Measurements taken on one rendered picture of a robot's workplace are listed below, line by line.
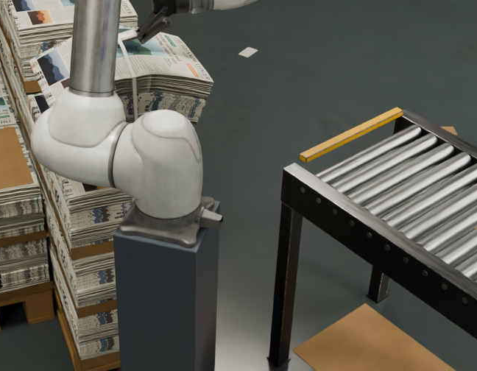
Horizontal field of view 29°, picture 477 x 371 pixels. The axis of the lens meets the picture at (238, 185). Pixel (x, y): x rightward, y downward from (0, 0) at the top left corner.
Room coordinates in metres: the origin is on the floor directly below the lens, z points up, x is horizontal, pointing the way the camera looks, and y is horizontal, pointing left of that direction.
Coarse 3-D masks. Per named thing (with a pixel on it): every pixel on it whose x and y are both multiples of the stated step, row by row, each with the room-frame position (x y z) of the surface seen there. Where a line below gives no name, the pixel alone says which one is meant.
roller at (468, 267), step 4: (472, 256) 1.86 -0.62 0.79; (476, 256) 1.85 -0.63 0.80; (468, 260) 1.83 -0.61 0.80; (472, 260) 1.83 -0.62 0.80; (476, 260) 1.83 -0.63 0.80; (460, 264) 1.82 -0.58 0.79; (464, 264) 1.81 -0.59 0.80; (468, 264) 1.81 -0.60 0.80; (472, 264) 1.81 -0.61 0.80; (476, 264) 1.82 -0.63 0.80; (456, 268) 1.80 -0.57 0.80; (460, 268) 1.80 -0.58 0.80; (464, 268) 1.80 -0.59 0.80; (468, 268) 1.80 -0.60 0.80; (472, 268) 1.80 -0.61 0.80; (476, 268) 1.81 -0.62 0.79; (464, 272) 1.78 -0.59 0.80; (468, 272) 1.79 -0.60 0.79; (472, 272) 1.79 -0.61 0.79; (476, 272) 1.80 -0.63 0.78; (468, 276) 1.78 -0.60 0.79; (472, 276) 1.79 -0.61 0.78; (476, 276) 1.80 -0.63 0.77
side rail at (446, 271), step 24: (288, 168) 2.20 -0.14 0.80; (288, 192) 2.18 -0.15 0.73; (312, 192) 2.11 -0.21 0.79; (336, 192) 2.10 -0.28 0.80; (312, 216) 2.10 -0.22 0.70; (336, 216) 2.03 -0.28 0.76; (360, 216) 1.99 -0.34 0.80; (336, 240) 2.03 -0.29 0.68; (360, 240) 1.96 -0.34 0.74; (384, 240) 1.91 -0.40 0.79; (408, 240) 1.90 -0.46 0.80; (384, 264) 1.90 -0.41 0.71; (408, 264) 1.84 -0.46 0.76; (432, 264) 1.80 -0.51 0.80; (408, 288) 1.83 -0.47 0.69; (432, 288) 1.78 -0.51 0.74; (456, 288) 1.73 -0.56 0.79; (456, 312) 1.71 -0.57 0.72
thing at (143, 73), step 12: (120, 48) 2.16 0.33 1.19; (132, 48) 2.17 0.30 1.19; (120, 60) 2.10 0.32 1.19; (132, 60) 2.10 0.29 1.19; (120, 72) 2.04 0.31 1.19; (144, 72) 2.04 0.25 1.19; (120, 84) 2.01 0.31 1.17; (144, 84) 2.03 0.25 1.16; (120, 96) 2.01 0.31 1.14; (132, 96) 2.02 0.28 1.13; (144, 96) 2.03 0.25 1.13; (132, 108) 2.02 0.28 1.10; (144, 108) 2.03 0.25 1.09; (132, 120) 2.02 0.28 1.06
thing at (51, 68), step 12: (60, 48) 2.20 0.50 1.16; (36, 60) 2.18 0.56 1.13; (48, 60) 2.16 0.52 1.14; (60, 60) 2.14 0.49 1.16; (36, 72) 2.12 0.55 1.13; (48, 72) 2.10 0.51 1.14; (60, 72) 2.09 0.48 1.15; (48, 84) 2.05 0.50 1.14; (60, 84) 2.04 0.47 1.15; (48, 96) 2.00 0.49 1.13
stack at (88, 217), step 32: (0, 32) 2.92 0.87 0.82; (32, 96) 2.49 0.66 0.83; (32, 128) 2.41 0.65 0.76; (32, 160) 2.57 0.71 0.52; (64, 192) 2.02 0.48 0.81; (96, 192) 2.01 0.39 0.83; (64, 224) 2.05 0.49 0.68; (96, 224) 2.00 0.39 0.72; (64, 256) 2.12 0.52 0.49; (96, 256) 2.00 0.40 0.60; (64, 288) 2.14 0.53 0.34; (96, 288) 1.99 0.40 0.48; (64, 320) 2.22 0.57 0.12; (96, 320) 2.00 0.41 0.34; (96, 352) 2.00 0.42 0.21
